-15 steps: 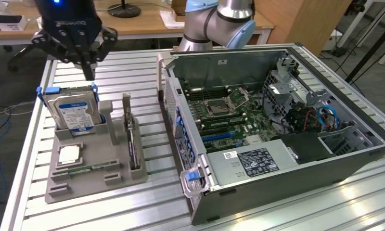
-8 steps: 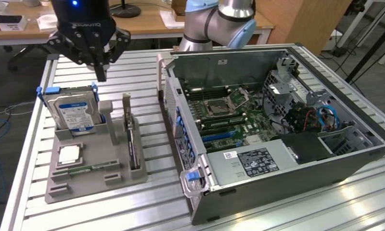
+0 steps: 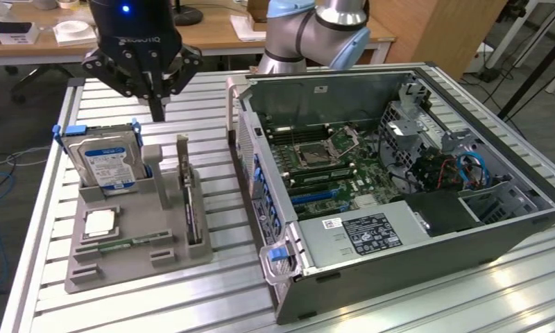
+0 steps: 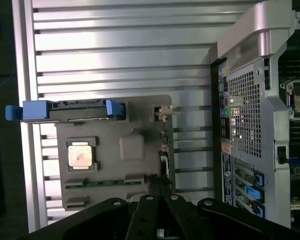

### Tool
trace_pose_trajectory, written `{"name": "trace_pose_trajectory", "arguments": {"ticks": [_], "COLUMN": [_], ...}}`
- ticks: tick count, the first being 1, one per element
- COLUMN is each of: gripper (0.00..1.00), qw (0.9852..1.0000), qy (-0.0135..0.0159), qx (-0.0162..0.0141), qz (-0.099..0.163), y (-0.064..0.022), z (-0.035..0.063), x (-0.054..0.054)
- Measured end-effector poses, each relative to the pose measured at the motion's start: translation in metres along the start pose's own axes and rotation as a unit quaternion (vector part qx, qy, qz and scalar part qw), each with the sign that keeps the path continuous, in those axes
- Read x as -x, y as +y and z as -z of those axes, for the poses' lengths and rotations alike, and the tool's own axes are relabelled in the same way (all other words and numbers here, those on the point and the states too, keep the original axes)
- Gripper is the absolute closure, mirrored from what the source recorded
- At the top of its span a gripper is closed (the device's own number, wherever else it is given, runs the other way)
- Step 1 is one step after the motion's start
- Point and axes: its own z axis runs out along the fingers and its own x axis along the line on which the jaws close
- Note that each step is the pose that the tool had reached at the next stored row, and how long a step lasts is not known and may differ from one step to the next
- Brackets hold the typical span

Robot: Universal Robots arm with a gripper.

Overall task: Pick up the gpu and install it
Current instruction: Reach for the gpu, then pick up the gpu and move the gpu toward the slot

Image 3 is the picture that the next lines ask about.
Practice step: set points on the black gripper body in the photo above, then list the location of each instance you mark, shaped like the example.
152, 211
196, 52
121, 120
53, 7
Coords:
136, 31

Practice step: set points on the green graphics card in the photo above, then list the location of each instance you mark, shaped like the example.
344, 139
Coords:
191, 201

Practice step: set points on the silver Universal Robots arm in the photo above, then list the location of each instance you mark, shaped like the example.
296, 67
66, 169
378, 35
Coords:
300, 34

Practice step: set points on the wooden desk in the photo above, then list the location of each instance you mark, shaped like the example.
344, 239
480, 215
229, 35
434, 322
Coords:
221, 38

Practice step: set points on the black lamp base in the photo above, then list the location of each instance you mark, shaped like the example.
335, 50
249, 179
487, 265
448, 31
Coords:
189, 15

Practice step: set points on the black chair base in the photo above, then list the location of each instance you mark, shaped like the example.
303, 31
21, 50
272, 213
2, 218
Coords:
36, 76

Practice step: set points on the white paper booklet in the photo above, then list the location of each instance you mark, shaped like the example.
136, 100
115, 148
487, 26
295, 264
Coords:
247, 29

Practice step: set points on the grey cup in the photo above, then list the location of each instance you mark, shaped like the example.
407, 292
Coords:
44, 4

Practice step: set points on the open cardboard box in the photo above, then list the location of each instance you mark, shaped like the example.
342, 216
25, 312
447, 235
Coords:
257, 12

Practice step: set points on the white box with black top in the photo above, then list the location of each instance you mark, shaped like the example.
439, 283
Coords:
16, 34

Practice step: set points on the hard disk with blue carrier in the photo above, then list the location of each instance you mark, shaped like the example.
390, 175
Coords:
105, 163

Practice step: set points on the black RAM slot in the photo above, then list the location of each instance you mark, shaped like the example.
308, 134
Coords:
297, 130
300, 138

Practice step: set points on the CPU socket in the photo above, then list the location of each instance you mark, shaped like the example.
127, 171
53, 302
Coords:
315, 156

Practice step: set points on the metal socket cover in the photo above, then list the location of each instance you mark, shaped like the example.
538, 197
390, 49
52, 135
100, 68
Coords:
347, 138

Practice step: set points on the silver CPU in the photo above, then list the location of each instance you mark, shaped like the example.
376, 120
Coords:
100, 222

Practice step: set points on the grey plastic parts rack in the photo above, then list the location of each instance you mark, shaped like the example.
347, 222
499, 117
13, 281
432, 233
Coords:
143, 222

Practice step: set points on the blue expansion slot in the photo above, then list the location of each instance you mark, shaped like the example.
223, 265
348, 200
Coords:
313, 197

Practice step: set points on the green motherboard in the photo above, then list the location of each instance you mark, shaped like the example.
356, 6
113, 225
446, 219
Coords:
366, 173

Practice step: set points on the green RAM stick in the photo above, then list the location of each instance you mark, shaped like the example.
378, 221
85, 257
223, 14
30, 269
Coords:
120, 244

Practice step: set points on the metal disk bay cage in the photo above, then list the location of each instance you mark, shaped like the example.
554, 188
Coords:
407, 138

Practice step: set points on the silver chipset heatsink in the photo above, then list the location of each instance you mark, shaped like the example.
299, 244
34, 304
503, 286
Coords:
366, 202

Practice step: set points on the wooden cabinet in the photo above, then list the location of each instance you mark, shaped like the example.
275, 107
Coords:
444, 34

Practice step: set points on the blue case latch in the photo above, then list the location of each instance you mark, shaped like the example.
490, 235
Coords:
277, 254

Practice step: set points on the grey power supply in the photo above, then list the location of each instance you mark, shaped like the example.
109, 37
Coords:
366, 236

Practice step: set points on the dark grey PC case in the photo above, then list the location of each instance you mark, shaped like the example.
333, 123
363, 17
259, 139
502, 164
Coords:
398, 277

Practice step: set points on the black stand pole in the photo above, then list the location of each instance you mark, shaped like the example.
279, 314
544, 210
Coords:
536, 62

